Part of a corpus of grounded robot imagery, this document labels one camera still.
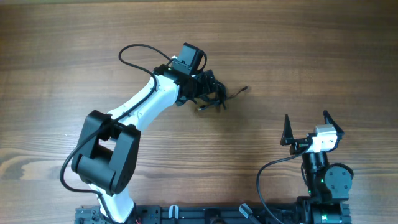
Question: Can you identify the camera cable black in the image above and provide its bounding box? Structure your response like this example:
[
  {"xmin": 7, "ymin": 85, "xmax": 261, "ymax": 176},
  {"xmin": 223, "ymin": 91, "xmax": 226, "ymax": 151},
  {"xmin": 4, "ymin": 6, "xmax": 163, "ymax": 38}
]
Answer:
[
  {"xmin": 256, "ymin": 149, "xmax": 307, "ymax": 223},
  {"xmin": 60, "ymin": 72, "xmax": 179, "ymax": 223}
]

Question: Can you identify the right camera cable black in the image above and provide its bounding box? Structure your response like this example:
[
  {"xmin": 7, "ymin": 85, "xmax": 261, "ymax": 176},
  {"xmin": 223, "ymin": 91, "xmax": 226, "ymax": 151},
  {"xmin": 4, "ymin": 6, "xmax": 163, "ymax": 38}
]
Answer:
[{"xmin": 256, "ymin": 149, "xmax": 307, "ymax": 223}]

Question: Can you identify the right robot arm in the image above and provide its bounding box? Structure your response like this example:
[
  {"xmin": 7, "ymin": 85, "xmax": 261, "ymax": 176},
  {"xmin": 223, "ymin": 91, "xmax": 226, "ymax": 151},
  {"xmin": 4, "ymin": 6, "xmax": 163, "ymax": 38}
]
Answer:
[{"xmin": 280, "ymin": 111, "xmax": 354, "ymax": 224}]

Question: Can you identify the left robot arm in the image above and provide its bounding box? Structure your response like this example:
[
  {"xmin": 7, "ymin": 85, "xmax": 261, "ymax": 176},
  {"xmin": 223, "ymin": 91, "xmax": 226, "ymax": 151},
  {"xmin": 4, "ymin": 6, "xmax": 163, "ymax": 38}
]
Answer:
[{"xmin": 65, "ymin": 43, "xmax": 216, "ymax": 223}]

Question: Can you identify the left camera cable black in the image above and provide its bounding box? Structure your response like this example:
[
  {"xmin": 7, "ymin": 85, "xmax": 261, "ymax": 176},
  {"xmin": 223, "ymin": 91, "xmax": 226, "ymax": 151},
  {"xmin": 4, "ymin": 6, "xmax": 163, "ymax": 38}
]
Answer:
[{"xmin": 60, "ymin": 72, "xmax": 179, "ymax": 223}]

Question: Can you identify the thick black USB cable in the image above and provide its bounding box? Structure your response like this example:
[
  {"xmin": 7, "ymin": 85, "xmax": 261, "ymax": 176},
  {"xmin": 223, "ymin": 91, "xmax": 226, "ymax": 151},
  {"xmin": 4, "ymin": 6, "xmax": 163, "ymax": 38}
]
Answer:
[{"xmin": 197, "ymin": 80, "xmax": 228, "ymax": 112}]

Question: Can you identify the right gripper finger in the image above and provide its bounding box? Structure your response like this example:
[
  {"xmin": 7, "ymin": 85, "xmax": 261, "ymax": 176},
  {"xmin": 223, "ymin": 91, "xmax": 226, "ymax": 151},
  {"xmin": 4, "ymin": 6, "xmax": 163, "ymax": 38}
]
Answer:
[
  {"xmin": 280, "ymin": 114, "xmax": 294, "ymax": 146},
  {"xmin": 323, "ymin": 110, "xmax": 345, "ymax": 140}
]

